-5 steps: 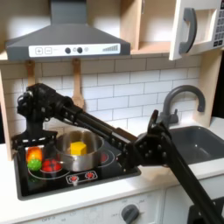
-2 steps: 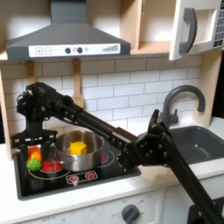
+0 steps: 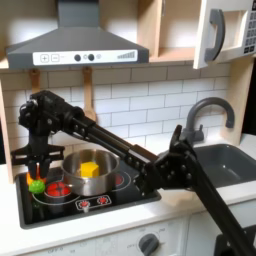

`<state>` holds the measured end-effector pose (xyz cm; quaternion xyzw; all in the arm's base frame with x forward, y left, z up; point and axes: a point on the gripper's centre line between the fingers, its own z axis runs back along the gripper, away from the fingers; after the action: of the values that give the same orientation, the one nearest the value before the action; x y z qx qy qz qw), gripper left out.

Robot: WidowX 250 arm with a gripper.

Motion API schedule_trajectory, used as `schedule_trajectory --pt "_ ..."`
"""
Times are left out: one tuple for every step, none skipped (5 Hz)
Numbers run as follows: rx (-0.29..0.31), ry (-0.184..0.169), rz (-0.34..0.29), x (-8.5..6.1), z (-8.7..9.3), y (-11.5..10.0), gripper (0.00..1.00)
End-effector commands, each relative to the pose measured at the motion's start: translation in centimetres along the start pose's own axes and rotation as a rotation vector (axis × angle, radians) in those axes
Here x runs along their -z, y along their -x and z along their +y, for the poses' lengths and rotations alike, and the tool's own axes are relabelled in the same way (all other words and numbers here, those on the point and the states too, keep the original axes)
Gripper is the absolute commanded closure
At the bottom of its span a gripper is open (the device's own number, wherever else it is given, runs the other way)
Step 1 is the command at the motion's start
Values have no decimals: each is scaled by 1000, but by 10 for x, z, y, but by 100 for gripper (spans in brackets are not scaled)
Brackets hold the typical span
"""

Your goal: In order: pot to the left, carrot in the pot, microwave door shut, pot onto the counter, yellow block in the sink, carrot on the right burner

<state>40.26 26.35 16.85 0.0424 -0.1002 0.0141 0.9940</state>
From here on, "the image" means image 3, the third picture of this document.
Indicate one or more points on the black appliance panel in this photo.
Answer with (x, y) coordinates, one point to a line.
(220, 248)

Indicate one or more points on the wooden spoon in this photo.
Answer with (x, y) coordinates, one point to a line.
(87, 90)

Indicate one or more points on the grey oven knob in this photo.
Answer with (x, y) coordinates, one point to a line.
(148, 244)

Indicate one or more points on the white toy microwave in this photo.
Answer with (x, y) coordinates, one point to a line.
(236, 30)

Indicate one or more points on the yellow toy block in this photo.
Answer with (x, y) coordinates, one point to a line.
(89, 169)

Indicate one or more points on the grey range hood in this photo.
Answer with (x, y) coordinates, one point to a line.
(76, 43)

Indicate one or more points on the black toy stove top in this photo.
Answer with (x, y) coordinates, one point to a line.
(126, 200)

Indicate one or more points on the wooden slotted spatula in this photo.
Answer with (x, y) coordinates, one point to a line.
(34, 80)

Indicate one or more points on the steel pot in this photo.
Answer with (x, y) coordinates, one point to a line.
(93, 186)

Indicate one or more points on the white lower cabinet front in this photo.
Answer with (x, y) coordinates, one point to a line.
(116, 245)

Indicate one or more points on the dark grey sink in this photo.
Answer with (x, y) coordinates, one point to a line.
(226, 163)

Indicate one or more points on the orange toy vegetable green end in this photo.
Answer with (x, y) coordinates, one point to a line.
(36, 187)

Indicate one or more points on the dark grey tap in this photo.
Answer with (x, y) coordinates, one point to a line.
(213, 101)

